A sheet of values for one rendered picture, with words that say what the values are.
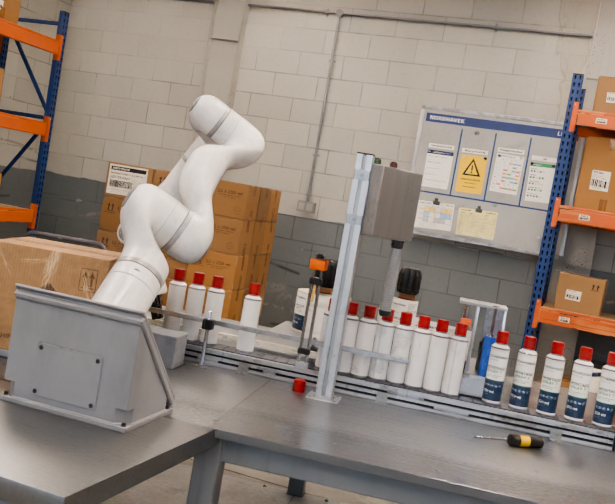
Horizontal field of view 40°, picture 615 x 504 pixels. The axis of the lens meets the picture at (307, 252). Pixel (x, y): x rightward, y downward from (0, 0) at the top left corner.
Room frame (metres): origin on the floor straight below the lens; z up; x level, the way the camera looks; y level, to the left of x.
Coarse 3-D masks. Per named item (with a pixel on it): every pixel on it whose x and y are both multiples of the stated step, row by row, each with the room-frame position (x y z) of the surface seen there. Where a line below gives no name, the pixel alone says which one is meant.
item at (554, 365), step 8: (552, 344) 2.29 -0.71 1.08; (560, 344) 2.27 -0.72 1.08; (552, 352) 2.28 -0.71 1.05; (560, 352) 2.27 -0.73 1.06; (552, 360) 2.27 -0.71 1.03; (560, 360) 2.26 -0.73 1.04; (544, 368) 2.29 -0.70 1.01; (552, 368) 2.26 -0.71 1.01; (560, 368) 2.26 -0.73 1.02; (544, 376) 2.28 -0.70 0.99; (552, 376) 2.26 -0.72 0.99; (560, 376) 2.27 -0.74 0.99; (544, 384) 2.27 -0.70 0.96; (552, 384) 2.26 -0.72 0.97; (560, 384) 2.27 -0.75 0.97; (544, 392) 2.27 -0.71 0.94; (552, 392) 2.26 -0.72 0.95; (544, 400) 2.27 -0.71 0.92; (552, 400) 2.26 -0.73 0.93; (536, 408) 2.29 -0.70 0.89; (544, 408) 2.26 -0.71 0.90; (552, 408) 2.26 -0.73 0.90; (552, 416) 2.27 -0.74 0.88
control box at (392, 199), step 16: (384, 176) 2.21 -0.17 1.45; (400, 176) 2.26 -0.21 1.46; (416, 176) 2.30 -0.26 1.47; (368, 192) 2.23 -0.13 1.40; (384, 192) 2.22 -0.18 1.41; (400, 192) 2.26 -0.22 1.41; (416, 192) 2.31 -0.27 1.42; (368, 208) 2.23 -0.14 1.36; (384, 208) 2.23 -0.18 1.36; (400, 208) 2.27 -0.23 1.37; (416, 208) 2.32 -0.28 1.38; (368, 224) 2.22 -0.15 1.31; (384, 224) 2.23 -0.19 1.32; (400, 224) 2.28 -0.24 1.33; (400, 240) 2.30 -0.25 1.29
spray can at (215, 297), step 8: (216, 280) 2.46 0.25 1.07; (216, 288) 2.46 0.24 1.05; (208, 296) 2.46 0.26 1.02; (216, 296) 2.45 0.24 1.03; (208, 304) 2.45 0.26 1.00; (216, 304) 2.45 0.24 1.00; (216, 312) 2.45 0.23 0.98; (216, 328) 2.46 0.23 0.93; (200, 336) 2.47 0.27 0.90; (208, 336) 2.45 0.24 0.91; (216, 336) 2.46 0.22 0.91; (208, 344) 2.45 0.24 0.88; (216, 344) 2.47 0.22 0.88
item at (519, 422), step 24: (192, 360) 2.42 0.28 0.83; (216, 360) 2.41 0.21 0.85; (240, 360) 2.40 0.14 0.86; (264, 360) 2.38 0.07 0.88; (312, 384) 2.35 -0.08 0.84; (336, 384) 2.34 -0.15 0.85; (360, 384) 2.33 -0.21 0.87; (432, 408) 2.29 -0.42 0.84; (456, 408) 2.28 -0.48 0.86; (480, 408) 2.27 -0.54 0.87; (528, 432) 2.24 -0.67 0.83; (576, 432) 2.22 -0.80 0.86; (600, 432) 2.21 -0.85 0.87
